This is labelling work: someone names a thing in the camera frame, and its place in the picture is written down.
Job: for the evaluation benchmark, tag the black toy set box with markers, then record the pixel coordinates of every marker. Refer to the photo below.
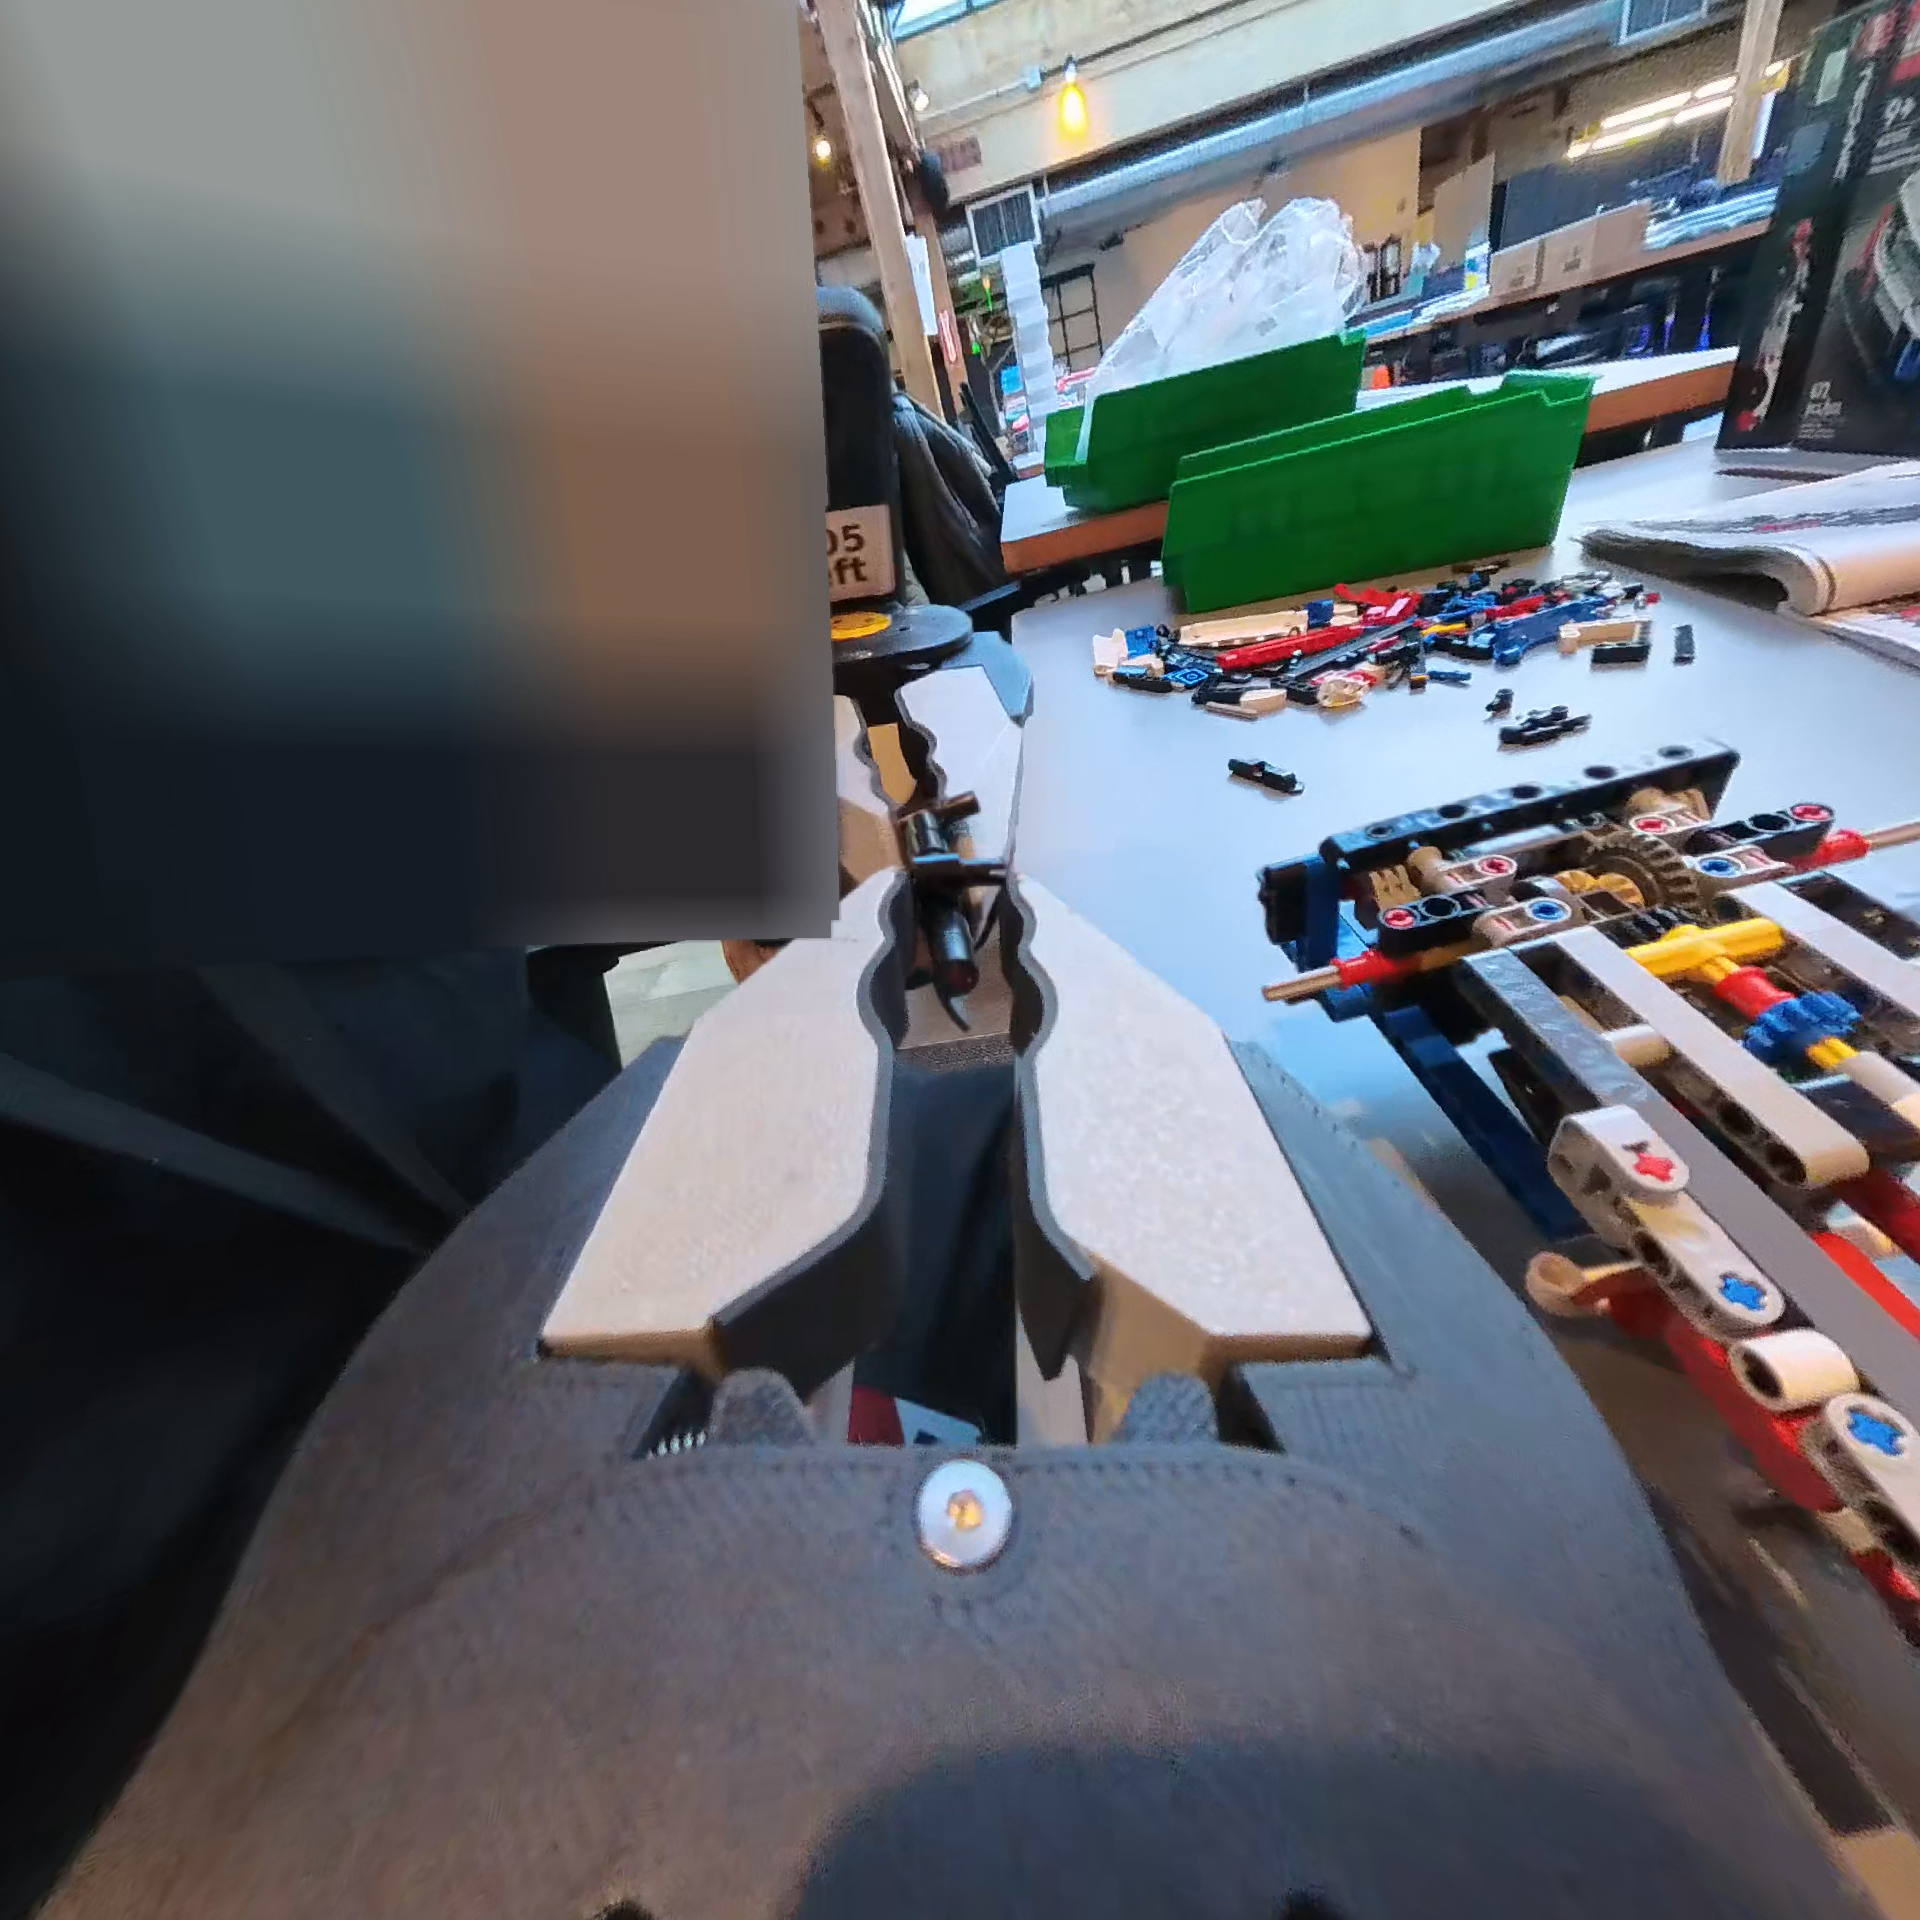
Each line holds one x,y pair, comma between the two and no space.
1846,269

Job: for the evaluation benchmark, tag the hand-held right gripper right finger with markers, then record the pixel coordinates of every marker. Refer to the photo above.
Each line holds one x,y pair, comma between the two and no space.
1171,1187

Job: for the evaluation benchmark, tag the person's dark clothed body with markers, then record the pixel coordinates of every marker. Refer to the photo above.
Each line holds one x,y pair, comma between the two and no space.
225,1350

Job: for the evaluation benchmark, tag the small black brick part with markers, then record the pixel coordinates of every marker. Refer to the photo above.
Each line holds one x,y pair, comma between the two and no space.
940,916

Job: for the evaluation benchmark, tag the toy brick car chassis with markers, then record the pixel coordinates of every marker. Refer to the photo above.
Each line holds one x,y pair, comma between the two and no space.
1651,974

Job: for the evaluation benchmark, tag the clear plastic bag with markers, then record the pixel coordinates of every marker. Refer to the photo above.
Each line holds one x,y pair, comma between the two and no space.
1246,284

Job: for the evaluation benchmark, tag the slanted wooden beam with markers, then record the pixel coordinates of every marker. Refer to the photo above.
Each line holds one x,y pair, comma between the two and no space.
877,194

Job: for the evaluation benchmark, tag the background table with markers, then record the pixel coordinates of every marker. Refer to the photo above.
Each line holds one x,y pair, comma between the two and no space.
1651,383

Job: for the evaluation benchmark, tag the tan toy brick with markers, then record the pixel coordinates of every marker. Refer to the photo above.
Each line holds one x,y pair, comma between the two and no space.
1593,634

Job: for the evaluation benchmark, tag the pile of loose toy bricks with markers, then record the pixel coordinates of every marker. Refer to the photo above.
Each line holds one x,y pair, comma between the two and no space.
1350,638

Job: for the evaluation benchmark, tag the background shelves with boxes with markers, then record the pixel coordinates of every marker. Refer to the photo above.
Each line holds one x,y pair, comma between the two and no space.
1575,257

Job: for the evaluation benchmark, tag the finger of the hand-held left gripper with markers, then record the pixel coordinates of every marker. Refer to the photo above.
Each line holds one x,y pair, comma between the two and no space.
984,737
865,796

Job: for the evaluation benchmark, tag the cluster of black pins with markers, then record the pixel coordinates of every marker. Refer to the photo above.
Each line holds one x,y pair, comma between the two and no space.
1541,731

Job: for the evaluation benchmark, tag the open instruction booklet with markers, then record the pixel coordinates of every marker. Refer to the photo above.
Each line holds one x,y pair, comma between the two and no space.
1799,547

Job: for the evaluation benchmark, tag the hanging yellow lamp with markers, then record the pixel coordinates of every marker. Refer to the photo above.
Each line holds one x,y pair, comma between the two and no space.
1071,104

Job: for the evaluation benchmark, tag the green storage bin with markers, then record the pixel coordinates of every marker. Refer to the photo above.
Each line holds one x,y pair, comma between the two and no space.
1367,493
1198,419

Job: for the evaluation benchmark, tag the black double pin connector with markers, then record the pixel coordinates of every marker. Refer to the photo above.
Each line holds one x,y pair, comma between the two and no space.
1265,774

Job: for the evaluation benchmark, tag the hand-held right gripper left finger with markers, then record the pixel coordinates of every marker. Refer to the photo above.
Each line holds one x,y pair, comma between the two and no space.
749,1171

